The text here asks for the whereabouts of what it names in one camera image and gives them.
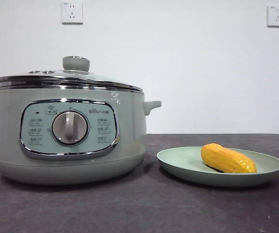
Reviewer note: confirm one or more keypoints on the glass lid with green knob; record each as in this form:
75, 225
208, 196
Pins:
76, 63

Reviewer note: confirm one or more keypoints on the yellow corn cob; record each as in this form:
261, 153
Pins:
226, 159

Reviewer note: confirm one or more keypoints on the pale green electric steamer pot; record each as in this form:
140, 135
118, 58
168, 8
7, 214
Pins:
132, 136

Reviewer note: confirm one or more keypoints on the pale green round plate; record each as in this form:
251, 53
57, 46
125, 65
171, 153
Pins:
180, 159

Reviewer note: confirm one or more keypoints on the white wall socket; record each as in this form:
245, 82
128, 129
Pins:
277, 16
72, 12

